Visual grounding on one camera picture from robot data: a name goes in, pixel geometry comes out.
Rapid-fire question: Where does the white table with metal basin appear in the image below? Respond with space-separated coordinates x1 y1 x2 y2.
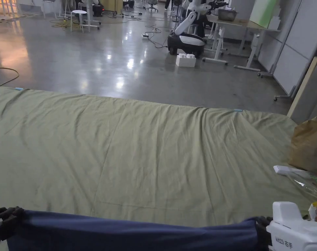
202 7 281 72

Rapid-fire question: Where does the bed with pale green sheet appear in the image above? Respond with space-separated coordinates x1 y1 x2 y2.
0 86 317 251

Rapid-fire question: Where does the yellow floor cable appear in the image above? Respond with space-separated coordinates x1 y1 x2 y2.
0 67 19 87

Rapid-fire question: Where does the pale wooden frame board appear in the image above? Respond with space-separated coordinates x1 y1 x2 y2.
286 56 317 124

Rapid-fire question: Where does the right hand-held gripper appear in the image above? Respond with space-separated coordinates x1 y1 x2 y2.
256 201 317 251

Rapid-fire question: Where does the small white flat device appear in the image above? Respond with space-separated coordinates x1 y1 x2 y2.
273 165 297 176

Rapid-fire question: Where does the white foam block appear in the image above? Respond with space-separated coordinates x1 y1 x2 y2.
175 53 197 68

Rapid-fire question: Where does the office chair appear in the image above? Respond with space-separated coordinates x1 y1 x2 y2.
145 0 159 12

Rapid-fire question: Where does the white round stool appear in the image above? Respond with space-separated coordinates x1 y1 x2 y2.
71 9 91 33

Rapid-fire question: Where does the clear plastic bag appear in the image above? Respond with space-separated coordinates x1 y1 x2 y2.
286 169 317 202

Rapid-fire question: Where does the brown paper bag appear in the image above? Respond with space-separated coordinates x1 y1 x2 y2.
289 116 317 176

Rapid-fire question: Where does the white wheeled robot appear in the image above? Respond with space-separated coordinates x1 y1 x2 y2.
167 0 235 58

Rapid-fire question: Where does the dark blue garment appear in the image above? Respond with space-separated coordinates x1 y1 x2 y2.
7 210 259 251

